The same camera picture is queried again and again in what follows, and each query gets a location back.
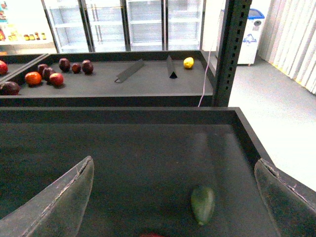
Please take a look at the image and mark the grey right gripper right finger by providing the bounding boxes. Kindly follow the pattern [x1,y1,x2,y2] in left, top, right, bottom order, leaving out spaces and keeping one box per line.
[254,158,316,237]

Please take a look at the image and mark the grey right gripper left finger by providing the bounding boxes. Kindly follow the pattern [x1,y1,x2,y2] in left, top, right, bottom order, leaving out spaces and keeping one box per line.
[0,156,94,237]

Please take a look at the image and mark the dark apple left edge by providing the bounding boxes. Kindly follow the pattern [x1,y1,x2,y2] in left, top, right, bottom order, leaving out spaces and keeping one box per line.
[0,81,21,95]

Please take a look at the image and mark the red apple front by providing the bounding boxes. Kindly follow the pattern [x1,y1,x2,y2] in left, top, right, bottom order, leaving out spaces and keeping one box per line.
[49,73,64,86]

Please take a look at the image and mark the dark plum apple middle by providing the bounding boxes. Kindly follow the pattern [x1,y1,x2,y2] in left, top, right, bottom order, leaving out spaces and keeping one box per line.
[42,67,55,81]

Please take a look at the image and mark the small dark red apple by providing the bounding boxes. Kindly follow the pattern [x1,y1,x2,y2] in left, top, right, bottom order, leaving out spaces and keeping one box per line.
[72,63,81,74]

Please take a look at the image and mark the dark red apple right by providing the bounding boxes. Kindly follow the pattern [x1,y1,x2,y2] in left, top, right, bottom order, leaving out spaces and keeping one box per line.
[81,60,94,75]

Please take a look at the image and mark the dark red apple back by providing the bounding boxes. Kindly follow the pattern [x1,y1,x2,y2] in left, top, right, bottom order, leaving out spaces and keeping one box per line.
[59,58,71,73]

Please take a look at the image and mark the red apple far left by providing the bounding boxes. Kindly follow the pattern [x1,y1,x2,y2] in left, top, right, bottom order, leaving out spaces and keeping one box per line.
[0,60,8,76]

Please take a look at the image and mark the green avocado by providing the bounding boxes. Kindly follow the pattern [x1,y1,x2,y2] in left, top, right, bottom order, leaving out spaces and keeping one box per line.
[191,186,215,226]

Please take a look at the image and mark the red orange mango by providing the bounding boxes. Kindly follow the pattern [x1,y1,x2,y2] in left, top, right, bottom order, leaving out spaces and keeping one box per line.
[139,232,164,237]

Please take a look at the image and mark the near black display tray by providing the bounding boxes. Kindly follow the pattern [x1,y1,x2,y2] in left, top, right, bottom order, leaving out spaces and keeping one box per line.
[0,107,278,237]

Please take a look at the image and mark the black display tray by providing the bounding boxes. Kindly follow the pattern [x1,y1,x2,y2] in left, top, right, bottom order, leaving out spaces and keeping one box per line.
[0,50,213,107]
[0,107,278,237]

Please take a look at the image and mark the orange red tomato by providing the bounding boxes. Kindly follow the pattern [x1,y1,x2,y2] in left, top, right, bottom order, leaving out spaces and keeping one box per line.
[25,72,42,86]

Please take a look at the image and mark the flat grey divider bar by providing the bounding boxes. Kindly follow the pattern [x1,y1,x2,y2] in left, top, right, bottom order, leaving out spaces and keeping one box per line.
[115,59,144,83]

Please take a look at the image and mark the far black display tray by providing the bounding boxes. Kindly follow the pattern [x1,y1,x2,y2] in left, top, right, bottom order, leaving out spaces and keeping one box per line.
[0,50,213,107]

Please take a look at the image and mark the white vertical curtain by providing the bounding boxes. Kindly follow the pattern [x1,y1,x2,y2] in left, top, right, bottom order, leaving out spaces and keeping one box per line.
[258,0,316,94]

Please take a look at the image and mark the black triangular divider bar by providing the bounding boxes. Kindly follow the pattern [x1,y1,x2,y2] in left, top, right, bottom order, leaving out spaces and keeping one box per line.
[166,55,177,79]

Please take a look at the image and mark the yellow lemon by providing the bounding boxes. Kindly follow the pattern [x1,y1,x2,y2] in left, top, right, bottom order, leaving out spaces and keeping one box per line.
[183,57,195,69]

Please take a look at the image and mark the jars on white shelf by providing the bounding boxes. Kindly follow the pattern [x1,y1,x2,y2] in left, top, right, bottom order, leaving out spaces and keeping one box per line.
[7,32,47,41]

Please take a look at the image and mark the glass door refrigerator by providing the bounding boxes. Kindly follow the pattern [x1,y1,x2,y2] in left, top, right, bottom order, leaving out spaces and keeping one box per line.
[42,0,206,53]

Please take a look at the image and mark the white blue chest freezer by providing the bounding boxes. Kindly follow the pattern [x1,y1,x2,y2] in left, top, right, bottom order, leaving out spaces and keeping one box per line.
[237,8,265,65]

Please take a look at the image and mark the pink cable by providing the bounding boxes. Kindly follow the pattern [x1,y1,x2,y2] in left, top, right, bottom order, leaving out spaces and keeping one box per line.
[197,0,227,108]

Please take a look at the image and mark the black perforated shelf post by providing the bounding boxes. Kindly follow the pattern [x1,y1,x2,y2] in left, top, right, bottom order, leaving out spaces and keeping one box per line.
[212,0,252,107]

